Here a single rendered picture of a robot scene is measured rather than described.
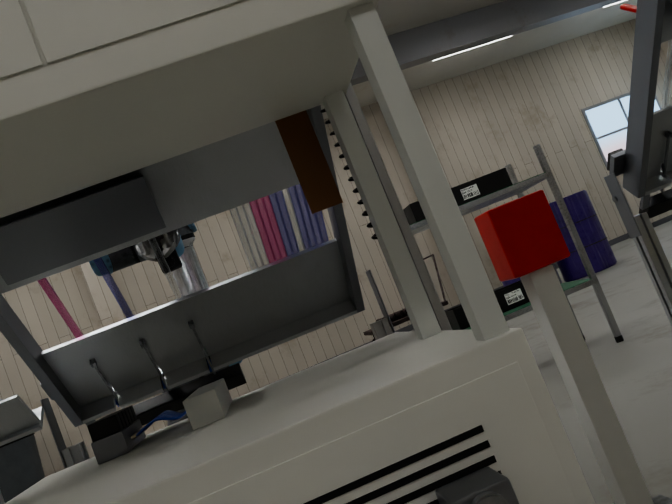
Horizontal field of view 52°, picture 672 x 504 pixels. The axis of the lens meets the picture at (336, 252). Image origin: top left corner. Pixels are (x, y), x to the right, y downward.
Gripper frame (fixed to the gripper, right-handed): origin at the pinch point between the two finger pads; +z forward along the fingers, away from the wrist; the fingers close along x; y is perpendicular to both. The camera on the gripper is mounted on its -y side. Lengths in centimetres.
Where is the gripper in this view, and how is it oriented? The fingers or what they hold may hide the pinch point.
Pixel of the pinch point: (161, 258)
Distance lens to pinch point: 144.2
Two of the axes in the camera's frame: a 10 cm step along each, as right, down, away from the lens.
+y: -2.6, -8.5, -4.7
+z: 2.9, 3.9, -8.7
